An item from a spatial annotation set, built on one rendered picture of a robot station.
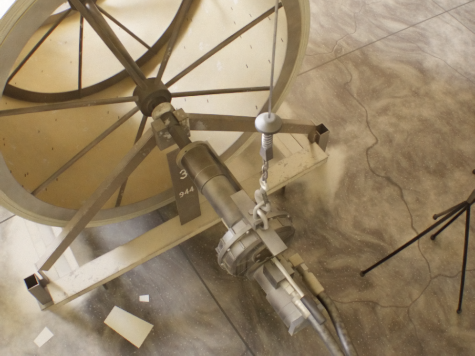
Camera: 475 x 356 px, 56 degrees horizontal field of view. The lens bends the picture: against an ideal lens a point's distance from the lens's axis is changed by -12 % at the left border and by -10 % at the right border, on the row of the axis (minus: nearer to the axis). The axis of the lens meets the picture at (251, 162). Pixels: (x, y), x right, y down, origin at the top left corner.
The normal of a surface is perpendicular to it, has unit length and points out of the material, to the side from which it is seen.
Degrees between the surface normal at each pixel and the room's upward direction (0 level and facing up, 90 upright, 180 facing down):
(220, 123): 90
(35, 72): 31
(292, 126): 90
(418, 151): 0
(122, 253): 0
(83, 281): 0
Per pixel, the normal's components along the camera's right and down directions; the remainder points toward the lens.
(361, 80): 0.02, -0.58
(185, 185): 0.55, 0.69
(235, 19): -0.79, 0.25
